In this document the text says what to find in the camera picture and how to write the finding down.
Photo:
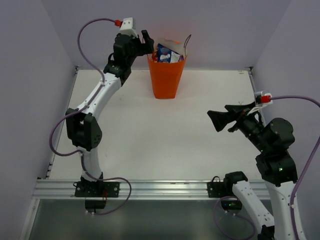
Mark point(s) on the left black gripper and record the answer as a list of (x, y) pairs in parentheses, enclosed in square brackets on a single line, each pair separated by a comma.
[(140, 44)]

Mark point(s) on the orange paper bag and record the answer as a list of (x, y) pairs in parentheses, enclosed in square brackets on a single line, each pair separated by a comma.
[(165, 77)]

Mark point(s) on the aluminium mounting rail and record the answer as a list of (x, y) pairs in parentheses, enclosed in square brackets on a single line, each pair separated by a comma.
[(63, 189)]

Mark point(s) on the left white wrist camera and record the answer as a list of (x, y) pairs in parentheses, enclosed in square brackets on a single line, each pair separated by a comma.
[(128, 27)]

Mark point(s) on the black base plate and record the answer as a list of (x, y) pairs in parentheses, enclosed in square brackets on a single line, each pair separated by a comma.
[(216, 188), (97, 189)]

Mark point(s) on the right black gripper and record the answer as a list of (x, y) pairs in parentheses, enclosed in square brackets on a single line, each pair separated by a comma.
[(221, 119)]

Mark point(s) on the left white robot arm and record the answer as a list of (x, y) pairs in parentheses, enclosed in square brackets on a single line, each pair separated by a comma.
[(82, 123)]

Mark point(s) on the red snack packet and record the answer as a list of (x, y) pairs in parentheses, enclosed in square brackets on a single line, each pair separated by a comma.
[(154, 56)]

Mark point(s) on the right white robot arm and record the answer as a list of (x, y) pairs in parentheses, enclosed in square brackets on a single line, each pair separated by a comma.
[(276, 167)]

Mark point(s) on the blue snack packet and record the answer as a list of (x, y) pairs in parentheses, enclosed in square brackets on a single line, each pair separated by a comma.
[(166, 55)]

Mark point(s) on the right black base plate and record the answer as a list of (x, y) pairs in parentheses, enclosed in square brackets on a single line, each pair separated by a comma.
[(216, 188)]

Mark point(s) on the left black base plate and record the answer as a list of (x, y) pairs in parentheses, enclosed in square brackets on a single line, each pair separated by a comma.
[(97, 189)]

